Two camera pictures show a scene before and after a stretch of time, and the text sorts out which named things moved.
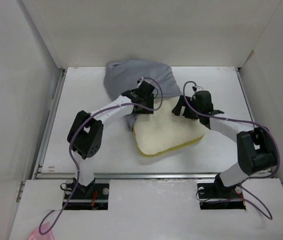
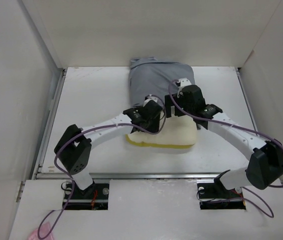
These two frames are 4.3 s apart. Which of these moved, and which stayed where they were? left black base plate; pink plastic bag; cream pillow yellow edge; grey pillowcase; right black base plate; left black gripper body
Moved: grey pillowcase; cream pillow yellow edge; left black gripper body
Stayed: pink plastic bag; right black base plate; left black base plate
